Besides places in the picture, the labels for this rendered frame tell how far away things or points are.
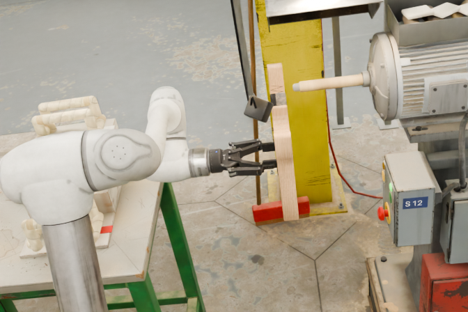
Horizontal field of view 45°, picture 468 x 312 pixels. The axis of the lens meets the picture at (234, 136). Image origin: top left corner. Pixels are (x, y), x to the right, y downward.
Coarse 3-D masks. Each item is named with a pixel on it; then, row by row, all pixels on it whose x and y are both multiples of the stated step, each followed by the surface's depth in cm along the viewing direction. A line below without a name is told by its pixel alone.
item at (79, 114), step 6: (48, 114) 181; (54, 114) 181; (60, 114) 180; (66, 114) 180; (72, 114) 180; (78, 114) 180; (84, 114) 180; (90, 114) 180; (36, 120) 181; (42, 120) 181; (48, 120) 181; (54, 120) 181; (60, 120) 181; (66, 120) 181
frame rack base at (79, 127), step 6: (108, 120) 194; (114, 120) 194; (60, 126) 196; (66, 126) 195; (72, 126) 195; (78, 126) 194; (84, 126) 194; (114, 126) 192; (54, 132) 193; (60, 132) 192
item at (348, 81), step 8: (312, 80) 163; (320, 80) 163; (328, 80) 162; (336, 80) 162; (344, 80) 162; (352, 80) 161; (360, 80) 161; (304, 88) 163; (312, 88) 163; (320, 88) 163; (328, 88) 163
